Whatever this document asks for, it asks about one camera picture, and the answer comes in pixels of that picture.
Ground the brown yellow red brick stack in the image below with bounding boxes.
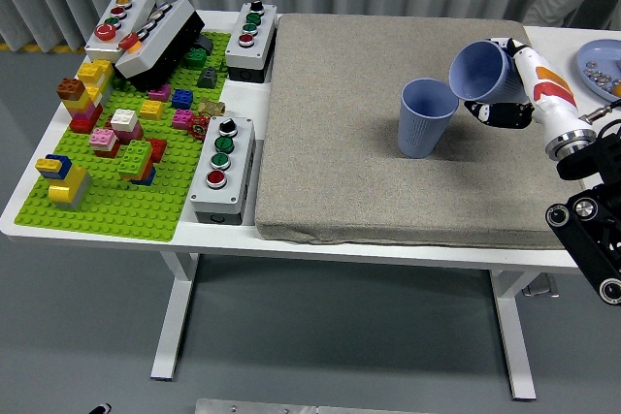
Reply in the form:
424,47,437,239
56,78,105,135

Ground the blue ribbed plastic cup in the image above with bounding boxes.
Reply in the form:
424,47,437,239
397,78,460,159
448,40,528,106

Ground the brass valve red handwheel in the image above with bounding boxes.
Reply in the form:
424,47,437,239
187,98,228,141

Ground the yellow black floor tape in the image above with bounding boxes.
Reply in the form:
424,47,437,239
0,42,89,53

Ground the magenta toy brick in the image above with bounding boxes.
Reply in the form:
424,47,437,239
172,108,196,130
147,83,173,103

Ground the yellow white brick stack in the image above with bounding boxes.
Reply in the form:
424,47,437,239
77,58,115,95

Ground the white table leg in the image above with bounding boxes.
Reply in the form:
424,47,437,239
149,251,201,382
488,269,538,402

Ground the yellow toy brick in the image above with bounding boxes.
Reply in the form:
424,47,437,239
140,99,165,120

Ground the white five-button control box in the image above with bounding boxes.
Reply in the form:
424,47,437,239
84,0,157,64

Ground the blue toy brick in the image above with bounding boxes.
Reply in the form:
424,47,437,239
171,88,196,111

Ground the grey-brown fabric mat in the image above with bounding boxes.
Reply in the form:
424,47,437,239
255,14,599,250

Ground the white black tilted button box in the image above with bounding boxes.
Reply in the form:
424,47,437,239
114,0,207,94

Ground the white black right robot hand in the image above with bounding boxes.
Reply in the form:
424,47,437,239
463,37,588,143

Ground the grey three-button control box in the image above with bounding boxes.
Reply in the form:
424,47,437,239
224,0,279,84

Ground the green brick baseplate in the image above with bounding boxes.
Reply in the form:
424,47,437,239
14,30,233,243

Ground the blue yellow grey brick stack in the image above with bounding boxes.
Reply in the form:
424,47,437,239
35,153,93,212

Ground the blue plastic plate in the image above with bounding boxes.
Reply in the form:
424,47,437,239
575,39,621,106

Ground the green toy brick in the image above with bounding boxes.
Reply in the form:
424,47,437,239
186,47,211,68

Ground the grey four-button control box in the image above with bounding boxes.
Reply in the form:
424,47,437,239
188,115,257,227

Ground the green orange blue brick stack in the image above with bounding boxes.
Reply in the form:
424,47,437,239
117,138,169,187

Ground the grey table control bracket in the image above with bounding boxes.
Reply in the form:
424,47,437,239
522,273,561,299

